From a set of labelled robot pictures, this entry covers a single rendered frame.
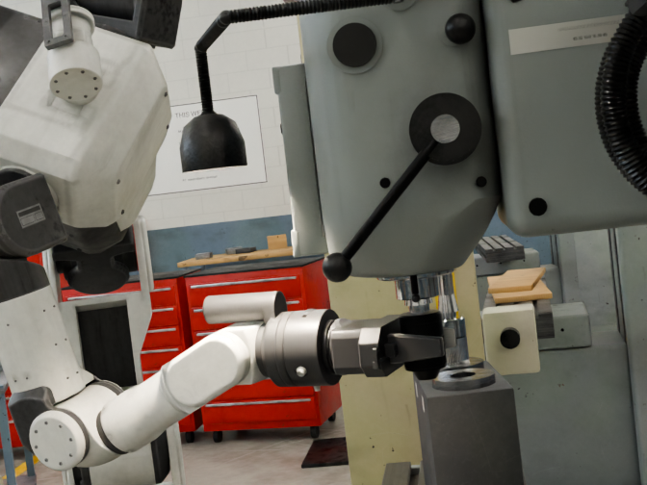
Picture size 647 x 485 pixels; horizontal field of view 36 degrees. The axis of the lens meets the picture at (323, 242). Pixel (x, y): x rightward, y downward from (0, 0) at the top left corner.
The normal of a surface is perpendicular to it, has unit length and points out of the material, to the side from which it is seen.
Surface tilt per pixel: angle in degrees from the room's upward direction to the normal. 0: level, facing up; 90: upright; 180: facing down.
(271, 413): 90
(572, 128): 90
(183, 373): 93
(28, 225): 82
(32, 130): 58
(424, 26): 90
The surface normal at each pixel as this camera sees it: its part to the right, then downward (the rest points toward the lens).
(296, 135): -0.13, 0.07
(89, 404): 0.45, -0.82
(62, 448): -0.33, 0.20
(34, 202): 0.86, -0.22
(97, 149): 0.74, -0.13
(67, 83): 0.20, 0.85
